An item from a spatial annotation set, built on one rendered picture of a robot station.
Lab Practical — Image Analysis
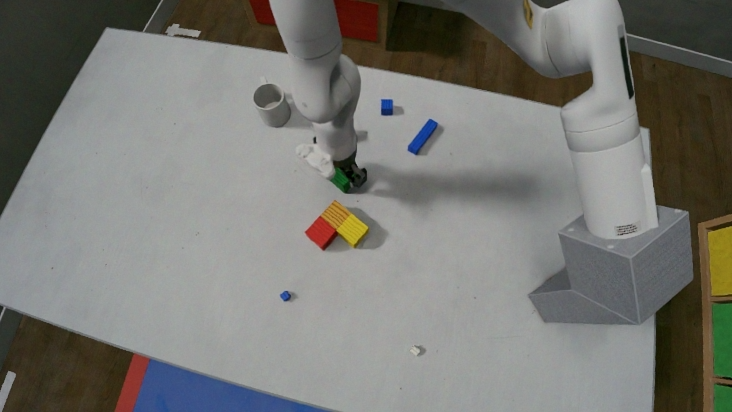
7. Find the dark green cube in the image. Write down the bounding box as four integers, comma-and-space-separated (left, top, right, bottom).
330, 167, 351, 194

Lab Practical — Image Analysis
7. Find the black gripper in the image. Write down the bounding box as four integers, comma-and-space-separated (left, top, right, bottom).
333, 145, 367, 188

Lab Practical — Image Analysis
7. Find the white mug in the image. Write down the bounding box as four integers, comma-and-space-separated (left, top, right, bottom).
252, 76, 291, 127

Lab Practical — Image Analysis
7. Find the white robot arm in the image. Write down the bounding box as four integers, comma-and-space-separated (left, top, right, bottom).
269, 0, 658, 239

